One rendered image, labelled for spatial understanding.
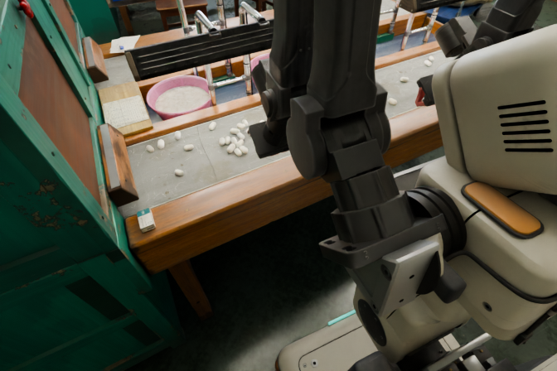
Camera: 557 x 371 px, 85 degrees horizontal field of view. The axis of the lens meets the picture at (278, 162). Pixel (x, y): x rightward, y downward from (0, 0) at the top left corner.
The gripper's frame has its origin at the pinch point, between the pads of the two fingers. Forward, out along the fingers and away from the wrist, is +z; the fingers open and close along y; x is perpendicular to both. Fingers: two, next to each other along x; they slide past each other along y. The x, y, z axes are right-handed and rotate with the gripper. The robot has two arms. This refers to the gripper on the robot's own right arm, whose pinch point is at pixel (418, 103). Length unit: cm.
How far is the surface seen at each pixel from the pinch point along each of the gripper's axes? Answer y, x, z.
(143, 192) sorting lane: 76, -7, 32
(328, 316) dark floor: 24, 62, 80
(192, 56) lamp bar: 51, -34, 9
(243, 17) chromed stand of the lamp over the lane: 30, -51, 19
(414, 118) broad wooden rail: -20.8, -2.4, 28.0
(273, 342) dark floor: 51, 61, 80
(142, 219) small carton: 77, 2, 22
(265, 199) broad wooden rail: 43, 8, 26
